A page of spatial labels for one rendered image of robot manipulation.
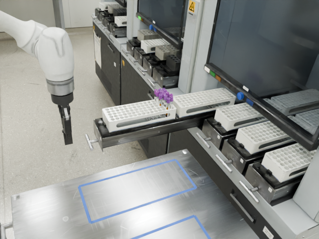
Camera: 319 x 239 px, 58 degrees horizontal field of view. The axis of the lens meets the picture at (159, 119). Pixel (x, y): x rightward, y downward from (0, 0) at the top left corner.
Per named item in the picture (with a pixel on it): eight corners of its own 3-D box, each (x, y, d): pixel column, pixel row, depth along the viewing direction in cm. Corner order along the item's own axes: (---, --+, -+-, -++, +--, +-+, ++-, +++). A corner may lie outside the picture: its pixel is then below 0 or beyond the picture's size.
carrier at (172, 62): (178, 72, 161) (179, 62, 157) (174, 72, 160) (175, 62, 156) (168, 64, 169) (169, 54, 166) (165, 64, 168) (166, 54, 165)
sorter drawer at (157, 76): (242, 65, 197) (245, 53, 192) (256, 74, 187) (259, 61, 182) (145, 79, 169) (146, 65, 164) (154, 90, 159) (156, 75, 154)
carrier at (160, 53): (165, 61, 172) (166, 52, 168) (163, 62, 171) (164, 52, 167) (157, 54, 180) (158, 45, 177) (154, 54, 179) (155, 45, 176)
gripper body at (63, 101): (75, 94, 98) (77, 116, 103) (70, 83, 104) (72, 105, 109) (51, 98, 95) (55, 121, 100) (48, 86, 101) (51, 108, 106)
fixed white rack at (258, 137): (287, 126, 127) (292, 114, 124) (305, 140, 120) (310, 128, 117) (233, 141, 116) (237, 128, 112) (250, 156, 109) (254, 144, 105)
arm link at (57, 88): (70, 68, 101) (72, 83, 105) (43, 71, 98) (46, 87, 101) (76, 79, 95) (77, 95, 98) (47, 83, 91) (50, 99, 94)
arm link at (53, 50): (80, 78, 95) (67, 63, 104) (76, 32, 87) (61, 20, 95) (48, 85, 90) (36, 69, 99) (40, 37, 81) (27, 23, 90)
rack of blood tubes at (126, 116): (165, 108, 132) (166, 97, 128) (175, 120, 125) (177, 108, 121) (102, 121, 120) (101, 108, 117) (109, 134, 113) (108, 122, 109)
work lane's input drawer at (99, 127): (222, 106, 151) (226, 91, 145) (239, 120, 141) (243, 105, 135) (83, 134, 122) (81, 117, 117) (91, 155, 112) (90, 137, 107)
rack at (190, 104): (221, 98, 144) (224, 87, 140) (233, 108, 137) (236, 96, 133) (169, 108, 132) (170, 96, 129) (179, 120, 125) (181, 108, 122)
